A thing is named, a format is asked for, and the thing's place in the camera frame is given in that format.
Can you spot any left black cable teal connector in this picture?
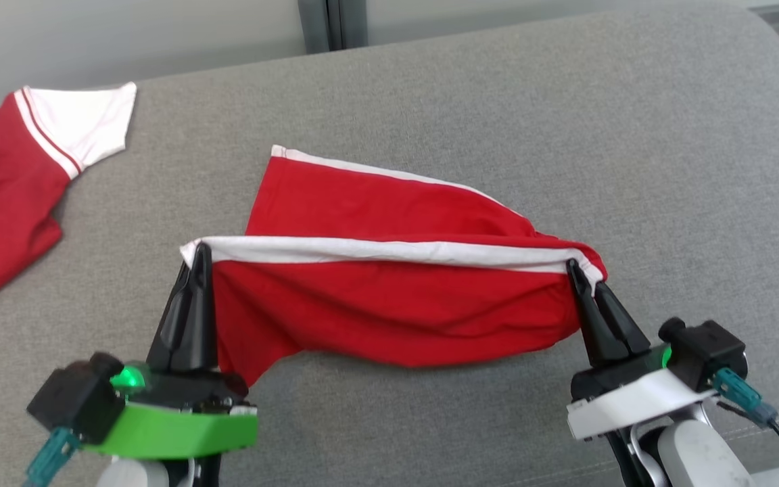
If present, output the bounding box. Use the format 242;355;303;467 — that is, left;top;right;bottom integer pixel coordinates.
24;427;82;487

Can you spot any grey partition post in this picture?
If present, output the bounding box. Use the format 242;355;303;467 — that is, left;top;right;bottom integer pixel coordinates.
298;0;369;55

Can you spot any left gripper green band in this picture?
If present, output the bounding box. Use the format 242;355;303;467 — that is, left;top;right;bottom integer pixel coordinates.
82;243;258;467

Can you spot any red white short-sleeve shirt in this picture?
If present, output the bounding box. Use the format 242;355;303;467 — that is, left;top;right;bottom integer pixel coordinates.
0;83;137;304

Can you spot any black cable teal connector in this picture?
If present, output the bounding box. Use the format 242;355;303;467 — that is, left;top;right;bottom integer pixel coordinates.
24;427;82;487
713;369;779;487

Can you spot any right black cable teal connector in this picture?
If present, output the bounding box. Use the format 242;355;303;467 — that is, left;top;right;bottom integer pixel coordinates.
713;369;779;487

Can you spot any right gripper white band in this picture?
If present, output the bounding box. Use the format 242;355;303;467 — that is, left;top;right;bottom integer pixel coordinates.
567;260;718;442

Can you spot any red shorts white waistband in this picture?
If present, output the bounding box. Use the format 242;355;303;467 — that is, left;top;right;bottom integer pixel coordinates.
180;145;608;388

